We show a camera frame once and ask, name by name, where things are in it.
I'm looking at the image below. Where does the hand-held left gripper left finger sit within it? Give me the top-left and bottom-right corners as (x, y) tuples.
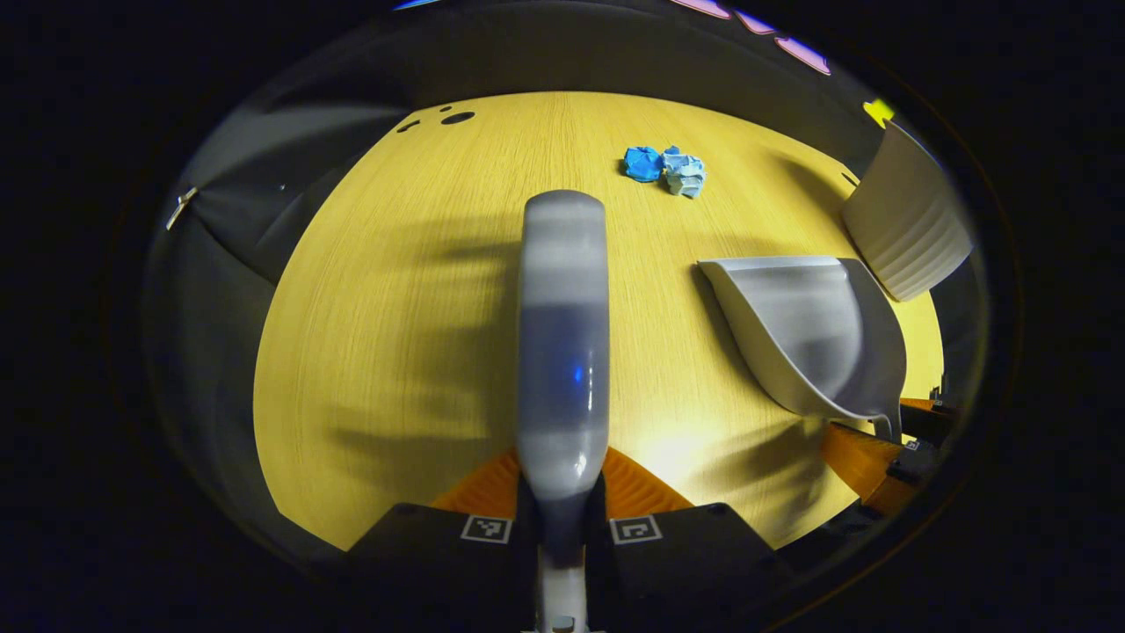
(347, 450), (539, 633)

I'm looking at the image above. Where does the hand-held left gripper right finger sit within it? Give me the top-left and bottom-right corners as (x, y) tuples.
(587, 447), (792, 633)

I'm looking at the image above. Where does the grey dustpan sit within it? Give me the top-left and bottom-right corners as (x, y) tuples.
(697, 255), (908, 440)

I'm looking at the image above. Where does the white ribbed garbage bin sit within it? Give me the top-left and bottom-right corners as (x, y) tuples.
(839, 120), (975, 302)

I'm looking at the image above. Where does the small grey broom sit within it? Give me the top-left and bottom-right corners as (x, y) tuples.
(514, 189), (612, 633)

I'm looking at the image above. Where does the light blue paper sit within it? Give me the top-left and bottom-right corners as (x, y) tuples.
(661, 146), (707, 199)

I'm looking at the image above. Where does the dark blue paper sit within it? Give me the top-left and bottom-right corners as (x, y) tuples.
(623, 146), (666, 184)

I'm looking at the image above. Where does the small white cloth tag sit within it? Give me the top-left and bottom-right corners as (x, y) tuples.
(167, 186), (199, 231)

